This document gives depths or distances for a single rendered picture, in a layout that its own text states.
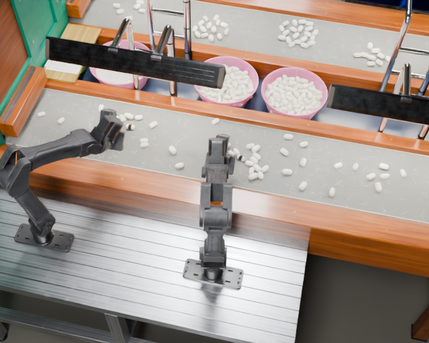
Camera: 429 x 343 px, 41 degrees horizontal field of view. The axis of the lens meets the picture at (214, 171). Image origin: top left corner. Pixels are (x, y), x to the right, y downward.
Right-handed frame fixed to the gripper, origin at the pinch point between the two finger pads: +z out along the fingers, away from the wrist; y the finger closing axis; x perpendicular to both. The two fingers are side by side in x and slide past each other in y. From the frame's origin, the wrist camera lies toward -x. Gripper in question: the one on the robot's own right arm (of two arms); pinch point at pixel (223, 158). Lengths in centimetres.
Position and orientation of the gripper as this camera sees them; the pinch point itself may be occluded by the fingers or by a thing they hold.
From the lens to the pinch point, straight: 207.8
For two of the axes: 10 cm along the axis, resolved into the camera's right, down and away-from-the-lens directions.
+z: 1.5, -2.1, 9.7
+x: -1.5, 9.6, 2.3
